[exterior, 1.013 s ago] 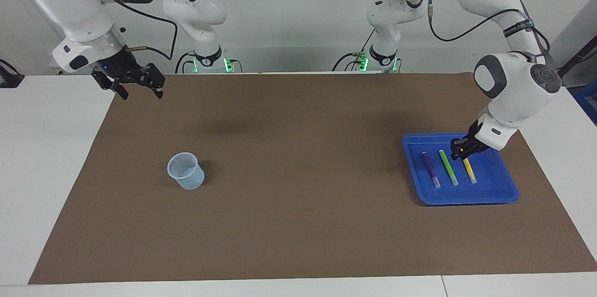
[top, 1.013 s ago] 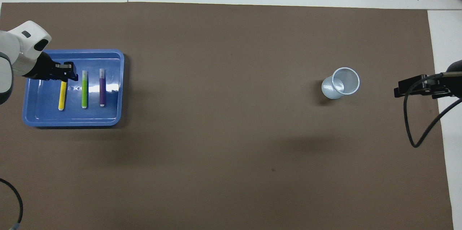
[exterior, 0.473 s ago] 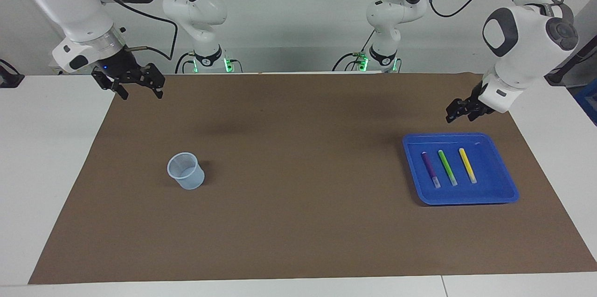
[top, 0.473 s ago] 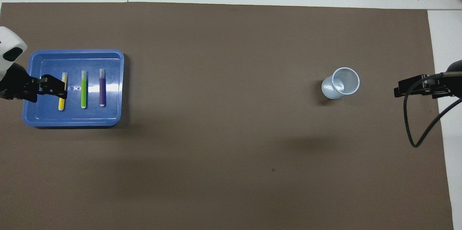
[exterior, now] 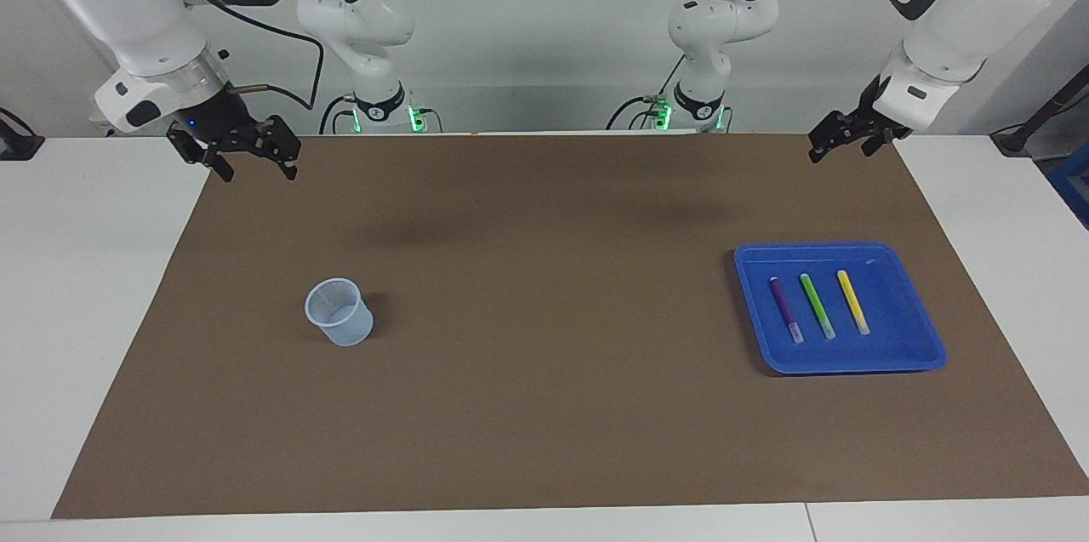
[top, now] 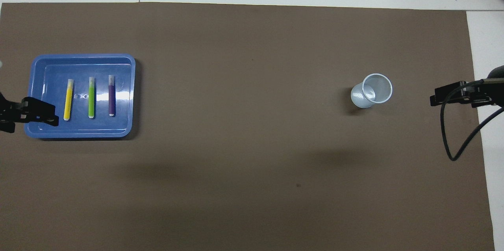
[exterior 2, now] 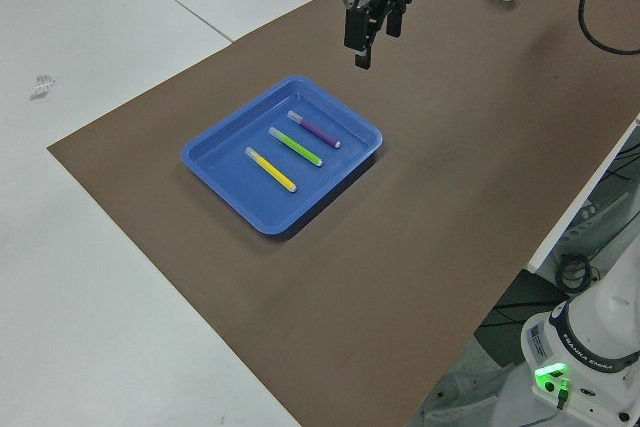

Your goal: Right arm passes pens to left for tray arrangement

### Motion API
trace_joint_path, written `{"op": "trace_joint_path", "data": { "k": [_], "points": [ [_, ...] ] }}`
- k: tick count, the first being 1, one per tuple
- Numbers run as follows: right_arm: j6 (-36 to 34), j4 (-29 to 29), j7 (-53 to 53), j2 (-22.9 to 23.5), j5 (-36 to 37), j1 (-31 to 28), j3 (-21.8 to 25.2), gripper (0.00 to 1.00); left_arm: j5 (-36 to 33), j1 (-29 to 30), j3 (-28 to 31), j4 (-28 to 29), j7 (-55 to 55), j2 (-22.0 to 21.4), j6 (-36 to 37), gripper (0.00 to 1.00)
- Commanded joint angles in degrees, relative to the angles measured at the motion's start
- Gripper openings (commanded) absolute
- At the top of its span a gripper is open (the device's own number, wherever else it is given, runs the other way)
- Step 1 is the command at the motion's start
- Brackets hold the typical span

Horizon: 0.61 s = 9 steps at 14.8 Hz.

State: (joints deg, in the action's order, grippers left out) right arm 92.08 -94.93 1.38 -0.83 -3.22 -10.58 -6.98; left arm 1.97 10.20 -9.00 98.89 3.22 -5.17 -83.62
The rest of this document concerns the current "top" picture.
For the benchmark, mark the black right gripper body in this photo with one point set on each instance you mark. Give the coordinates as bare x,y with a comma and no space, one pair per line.
494,89

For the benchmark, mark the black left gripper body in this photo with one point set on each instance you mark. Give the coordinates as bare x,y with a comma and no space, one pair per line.
4,115

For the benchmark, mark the yellow pen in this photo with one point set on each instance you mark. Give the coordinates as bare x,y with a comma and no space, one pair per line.
68,101

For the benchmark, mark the green pen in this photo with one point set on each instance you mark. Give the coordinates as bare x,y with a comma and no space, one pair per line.
91,99

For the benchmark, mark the purple pen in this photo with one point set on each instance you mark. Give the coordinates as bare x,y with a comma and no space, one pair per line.
112,97

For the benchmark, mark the blue plastic tray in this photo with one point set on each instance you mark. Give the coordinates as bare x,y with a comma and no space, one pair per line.
78,129

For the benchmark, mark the clear plastic cup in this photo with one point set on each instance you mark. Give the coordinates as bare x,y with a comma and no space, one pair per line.
364,95

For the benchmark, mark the brown table mat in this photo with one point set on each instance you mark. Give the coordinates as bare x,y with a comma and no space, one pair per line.
236,125

